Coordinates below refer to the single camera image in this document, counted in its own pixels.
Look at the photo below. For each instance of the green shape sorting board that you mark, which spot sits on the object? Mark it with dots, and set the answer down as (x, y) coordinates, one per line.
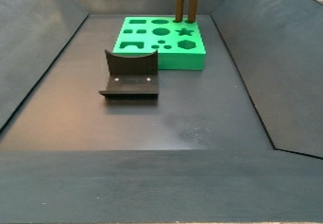
(174, 40)

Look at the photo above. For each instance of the black curved object holder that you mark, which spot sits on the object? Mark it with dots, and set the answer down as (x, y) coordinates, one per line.
(132, 75)

